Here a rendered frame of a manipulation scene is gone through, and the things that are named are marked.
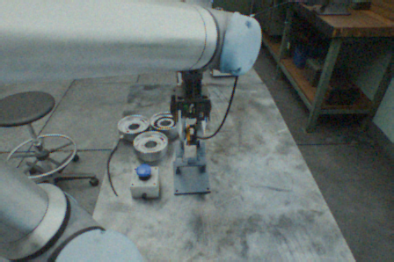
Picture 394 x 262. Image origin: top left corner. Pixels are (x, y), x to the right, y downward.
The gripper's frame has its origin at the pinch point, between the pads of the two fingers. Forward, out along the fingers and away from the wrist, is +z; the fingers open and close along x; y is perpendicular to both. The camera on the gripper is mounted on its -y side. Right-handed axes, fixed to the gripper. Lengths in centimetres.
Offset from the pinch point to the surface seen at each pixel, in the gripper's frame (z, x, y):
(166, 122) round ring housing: 14.2, -6.5, -25.5
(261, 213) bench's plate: 15.9, 16.7, 13.8
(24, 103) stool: 34, -82, -79
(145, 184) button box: 11.4, -12.2, 5.5
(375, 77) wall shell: 55, 156, -131
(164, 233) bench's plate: 15.9, -7.8, 17.3
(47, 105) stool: 34, -69, -76
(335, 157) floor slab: 96, 114, -86
